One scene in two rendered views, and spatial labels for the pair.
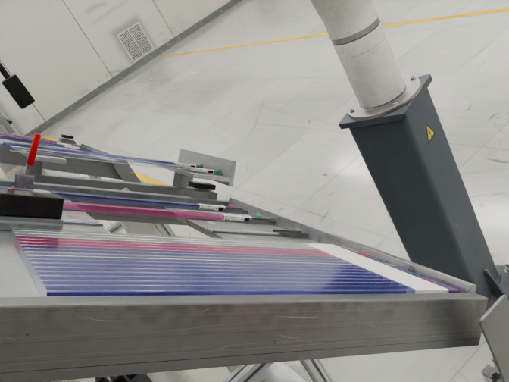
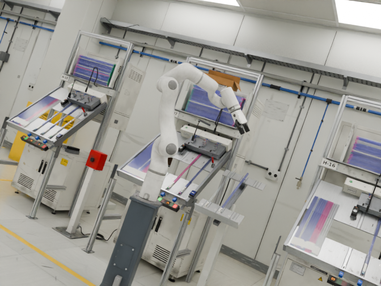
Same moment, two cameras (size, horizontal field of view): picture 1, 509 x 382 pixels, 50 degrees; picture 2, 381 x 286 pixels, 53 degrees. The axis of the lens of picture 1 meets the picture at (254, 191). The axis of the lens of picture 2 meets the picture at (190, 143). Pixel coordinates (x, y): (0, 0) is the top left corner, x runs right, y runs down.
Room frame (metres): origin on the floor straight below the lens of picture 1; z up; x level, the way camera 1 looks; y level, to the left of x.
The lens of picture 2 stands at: (3.17, -1.97, 1.15)
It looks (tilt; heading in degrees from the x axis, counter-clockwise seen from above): 0 degrees down; 137
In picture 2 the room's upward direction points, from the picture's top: 20 degrees clockwise
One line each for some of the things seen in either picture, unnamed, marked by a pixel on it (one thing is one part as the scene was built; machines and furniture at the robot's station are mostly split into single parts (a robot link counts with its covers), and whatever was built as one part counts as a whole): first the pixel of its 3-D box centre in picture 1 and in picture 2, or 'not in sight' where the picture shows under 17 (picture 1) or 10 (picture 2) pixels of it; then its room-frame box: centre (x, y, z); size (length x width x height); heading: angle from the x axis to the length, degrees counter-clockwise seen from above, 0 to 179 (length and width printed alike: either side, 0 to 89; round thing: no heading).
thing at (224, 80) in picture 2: not in sight; (227, 81); (0.51, 0.69, 1.82); 0.68 x 0.30 x 0.20; 21
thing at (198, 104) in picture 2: not in sight; (215, 105); (0.71, 0.45, 1.52); 0.51 x 0.13 x 0.27; 21
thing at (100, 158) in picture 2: not in sight; (84, 192); (0.10, -0.15, 0.39); 0.24 x 0.24 x 0.78; 21
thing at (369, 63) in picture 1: (370, 66); (151, 186); (1.27, -0.40, 0.79); 0.19 x 0.19 x 0.18
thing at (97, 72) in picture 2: not in sight; (83, 122); (-0.75, 0.05, 0.95); 1.35 x 0.82 x 1.90; 111
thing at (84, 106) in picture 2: not in sight; (62, 144); (-0.66, -0.13, 0.66); 1.01 x 0.73 x 1.31; 111
